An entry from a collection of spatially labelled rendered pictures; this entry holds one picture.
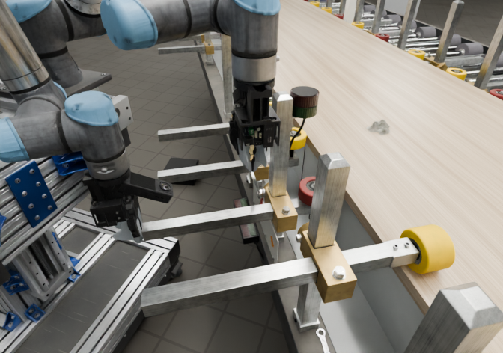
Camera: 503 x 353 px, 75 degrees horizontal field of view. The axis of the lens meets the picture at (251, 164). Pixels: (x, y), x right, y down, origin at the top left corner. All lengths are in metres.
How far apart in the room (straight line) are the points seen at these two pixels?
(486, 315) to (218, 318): 1.38
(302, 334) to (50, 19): 1.00
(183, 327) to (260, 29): 1.35
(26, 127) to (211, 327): 1.20
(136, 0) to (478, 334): 0.52
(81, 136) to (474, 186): 0.87
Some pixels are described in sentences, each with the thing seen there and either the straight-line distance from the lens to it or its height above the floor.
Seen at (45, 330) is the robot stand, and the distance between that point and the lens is 1.55.
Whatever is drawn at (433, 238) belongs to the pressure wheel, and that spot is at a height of 0.98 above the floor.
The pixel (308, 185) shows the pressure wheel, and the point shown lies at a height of 0.90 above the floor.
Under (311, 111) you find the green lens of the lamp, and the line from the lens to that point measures 0.70.
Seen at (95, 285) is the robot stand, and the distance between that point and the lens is 1.59.
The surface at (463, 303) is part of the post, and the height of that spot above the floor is 1.18.
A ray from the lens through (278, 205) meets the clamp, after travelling 0.80.
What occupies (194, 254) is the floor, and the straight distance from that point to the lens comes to 1.84.
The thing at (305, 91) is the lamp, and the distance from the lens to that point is 0.71.
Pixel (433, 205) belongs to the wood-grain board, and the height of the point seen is 0.90.
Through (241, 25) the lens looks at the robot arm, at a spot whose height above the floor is 1.30.
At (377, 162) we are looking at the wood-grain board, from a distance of 0.95.
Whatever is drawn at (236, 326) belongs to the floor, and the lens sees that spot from 1.60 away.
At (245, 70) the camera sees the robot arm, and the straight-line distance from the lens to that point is 0.54.
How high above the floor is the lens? 1.41
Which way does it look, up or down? 36 degrees down
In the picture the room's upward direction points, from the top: straight up
